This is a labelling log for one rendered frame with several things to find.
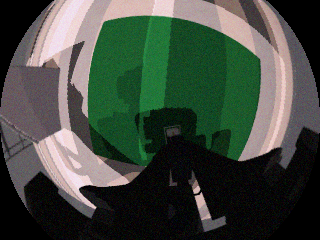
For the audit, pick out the black cooling fan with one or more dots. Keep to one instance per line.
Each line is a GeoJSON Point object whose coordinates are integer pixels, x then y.
{"type": "Point", "coordinates": [183, 215]}

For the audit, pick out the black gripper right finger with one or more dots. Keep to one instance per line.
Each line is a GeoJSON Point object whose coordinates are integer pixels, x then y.
{"type": "Point", "coordinates": [222, 180]}

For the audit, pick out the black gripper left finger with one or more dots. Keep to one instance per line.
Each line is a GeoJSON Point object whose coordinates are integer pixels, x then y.
{"type": "Point", "coordinates": [147, 195]}

